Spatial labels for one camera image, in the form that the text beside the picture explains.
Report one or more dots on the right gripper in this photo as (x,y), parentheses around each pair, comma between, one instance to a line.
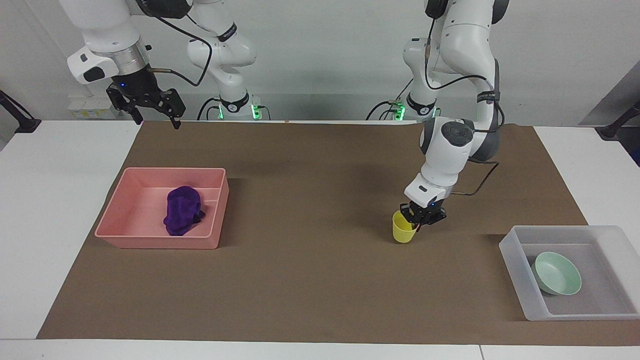
(134,82)

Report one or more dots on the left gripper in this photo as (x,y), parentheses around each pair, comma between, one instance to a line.
(431,212)

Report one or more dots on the yellow plastic cup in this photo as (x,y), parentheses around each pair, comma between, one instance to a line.
(403,234)

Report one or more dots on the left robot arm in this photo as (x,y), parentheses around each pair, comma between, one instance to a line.
(450,145)

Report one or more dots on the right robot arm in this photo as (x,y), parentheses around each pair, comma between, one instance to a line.
(102,27)

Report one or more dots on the translucent plastic box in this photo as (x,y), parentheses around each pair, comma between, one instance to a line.
(515,260)

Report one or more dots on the purple crumpled cloth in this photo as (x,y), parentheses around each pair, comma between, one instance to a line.
(182,212)

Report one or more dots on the black stand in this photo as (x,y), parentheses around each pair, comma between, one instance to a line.
(617,126)
(22,122)

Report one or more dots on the pink plastic bin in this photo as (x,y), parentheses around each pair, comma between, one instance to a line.
(150,239)

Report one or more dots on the pale green bowl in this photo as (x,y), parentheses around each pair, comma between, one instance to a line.
(557,275)

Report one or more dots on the white wall socket box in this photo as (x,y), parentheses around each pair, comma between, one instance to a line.
(92,109)

